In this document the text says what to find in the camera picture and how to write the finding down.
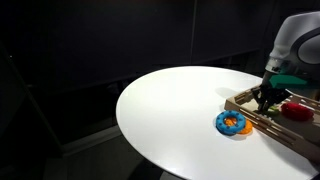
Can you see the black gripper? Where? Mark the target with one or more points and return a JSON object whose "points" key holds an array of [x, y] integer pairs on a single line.
{"points": [[273, 90]]}

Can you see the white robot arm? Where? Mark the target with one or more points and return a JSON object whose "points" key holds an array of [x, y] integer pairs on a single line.
{"points": [[294, 61]]}

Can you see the wooden slatted tray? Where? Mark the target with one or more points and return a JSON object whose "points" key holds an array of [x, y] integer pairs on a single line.
{"points": [[301, 137]]}

